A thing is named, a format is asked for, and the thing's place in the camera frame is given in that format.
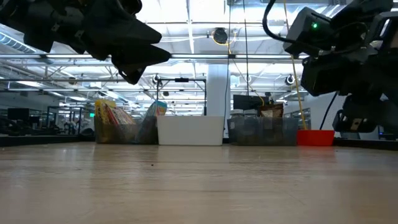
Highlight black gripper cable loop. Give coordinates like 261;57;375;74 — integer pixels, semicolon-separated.
262;0;312;50

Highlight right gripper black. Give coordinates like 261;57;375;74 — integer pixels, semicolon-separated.
300;46;398;133

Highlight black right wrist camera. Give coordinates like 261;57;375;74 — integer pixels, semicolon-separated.
282;6;333;57

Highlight brown snack packet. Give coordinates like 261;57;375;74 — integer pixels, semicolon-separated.
258;103;284;118

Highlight white plastic bin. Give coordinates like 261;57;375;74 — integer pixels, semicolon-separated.
157;115;225;146

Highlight yellow cable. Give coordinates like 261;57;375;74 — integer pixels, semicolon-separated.
282;0;308;131

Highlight blue ramen packet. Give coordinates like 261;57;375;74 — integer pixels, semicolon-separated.
135;100;168;144

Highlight pink green ramen packet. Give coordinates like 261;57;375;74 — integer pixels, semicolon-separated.
105;104;137;126

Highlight black ceiling cable reel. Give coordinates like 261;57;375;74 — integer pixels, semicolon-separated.
213;27;229;45

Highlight grey translucent plastic bin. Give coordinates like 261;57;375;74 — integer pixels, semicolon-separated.
226;116;299;146
94;116;159;144

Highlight black background monitor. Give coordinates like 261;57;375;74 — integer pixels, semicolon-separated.
233;95;270;111

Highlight red plastic bowl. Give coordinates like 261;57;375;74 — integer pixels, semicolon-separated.
297;129;336;147

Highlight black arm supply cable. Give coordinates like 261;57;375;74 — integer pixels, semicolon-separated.
319;92;338;131

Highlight black aluminium table frame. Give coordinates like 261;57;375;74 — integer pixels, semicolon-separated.
0;135;398;149

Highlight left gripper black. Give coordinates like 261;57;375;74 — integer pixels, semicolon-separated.
51;0;172;85

